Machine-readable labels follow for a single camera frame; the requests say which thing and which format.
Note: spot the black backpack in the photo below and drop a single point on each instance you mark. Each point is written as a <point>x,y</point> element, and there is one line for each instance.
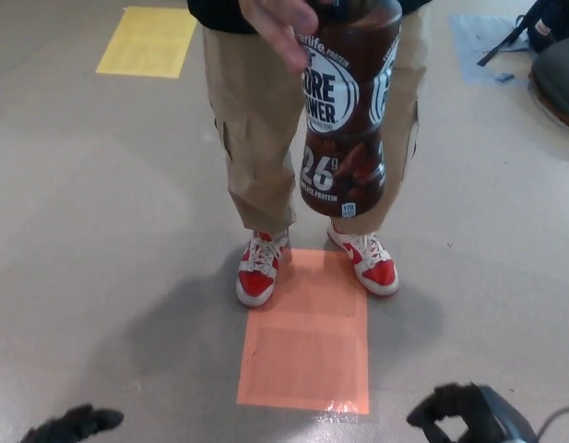
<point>549,23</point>

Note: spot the khaki cargo trousers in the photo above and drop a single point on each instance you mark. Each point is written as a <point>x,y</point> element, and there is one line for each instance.
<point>252,120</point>

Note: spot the grey round seat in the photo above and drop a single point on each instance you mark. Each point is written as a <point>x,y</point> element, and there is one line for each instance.
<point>558,78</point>

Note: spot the yellow paper sheet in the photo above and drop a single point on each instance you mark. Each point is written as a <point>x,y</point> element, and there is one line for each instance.
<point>145,44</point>

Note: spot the orange paper sheet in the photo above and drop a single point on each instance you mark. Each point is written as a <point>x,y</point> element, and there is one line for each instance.
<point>307,350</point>

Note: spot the brown protein shake bottle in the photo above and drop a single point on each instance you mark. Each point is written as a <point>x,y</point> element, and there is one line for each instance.
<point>348,115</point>

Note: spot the small blue tape scrap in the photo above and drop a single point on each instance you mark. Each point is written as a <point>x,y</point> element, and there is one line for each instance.
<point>505,77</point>

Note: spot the red white sneaker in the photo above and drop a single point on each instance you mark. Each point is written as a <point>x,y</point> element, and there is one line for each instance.
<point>256,277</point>
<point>371,267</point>

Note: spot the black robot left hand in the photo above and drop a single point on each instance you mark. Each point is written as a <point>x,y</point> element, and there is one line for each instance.
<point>76,422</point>

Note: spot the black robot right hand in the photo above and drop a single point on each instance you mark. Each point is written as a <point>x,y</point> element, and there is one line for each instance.
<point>477,415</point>

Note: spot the blue paper sheet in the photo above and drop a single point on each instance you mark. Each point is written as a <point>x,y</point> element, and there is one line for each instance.
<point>484,46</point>

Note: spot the person bare hand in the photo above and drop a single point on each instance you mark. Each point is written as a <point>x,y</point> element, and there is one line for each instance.
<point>277,27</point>

